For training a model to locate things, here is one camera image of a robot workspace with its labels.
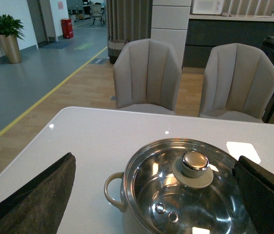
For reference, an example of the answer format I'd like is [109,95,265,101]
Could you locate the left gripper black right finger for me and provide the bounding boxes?
[234,156,274,234]

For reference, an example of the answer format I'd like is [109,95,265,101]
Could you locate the left gripper felt left finger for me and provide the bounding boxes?
[0,153,76,234]

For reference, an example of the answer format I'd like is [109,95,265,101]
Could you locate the glass pot lid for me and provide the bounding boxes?
[124,138,258,234]

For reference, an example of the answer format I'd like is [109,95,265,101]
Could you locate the white electric cooking pot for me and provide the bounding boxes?
[104,138,258,234]

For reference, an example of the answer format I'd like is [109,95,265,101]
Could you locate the beige chair right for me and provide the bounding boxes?
[199,43,274,123]

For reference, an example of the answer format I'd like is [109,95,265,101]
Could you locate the beige chair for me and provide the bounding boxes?
[199,43,274,123]
[113,39,182,115]

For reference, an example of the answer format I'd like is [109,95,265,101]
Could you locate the beige chair left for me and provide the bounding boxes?
[113,39,182,115]

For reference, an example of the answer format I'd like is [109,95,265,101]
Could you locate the woven basket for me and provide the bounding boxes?
[108,36,129,64]

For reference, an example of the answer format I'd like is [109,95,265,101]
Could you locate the red fire cabinet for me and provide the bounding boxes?
[61,19,73,39]

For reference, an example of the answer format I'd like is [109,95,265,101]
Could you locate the dark kitchen counter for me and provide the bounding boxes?
[183,16,274,68]

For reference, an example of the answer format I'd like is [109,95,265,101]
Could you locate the green potted plant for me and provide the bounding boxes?
[0,14,24,64]

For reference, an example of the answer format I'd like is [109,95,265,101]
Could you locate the office swivel chair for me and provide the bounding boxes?
[91,4,104,26]

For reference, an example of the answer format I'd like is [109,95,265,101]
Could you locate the white microwave oven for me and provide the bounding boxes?
[191,0,224,15]

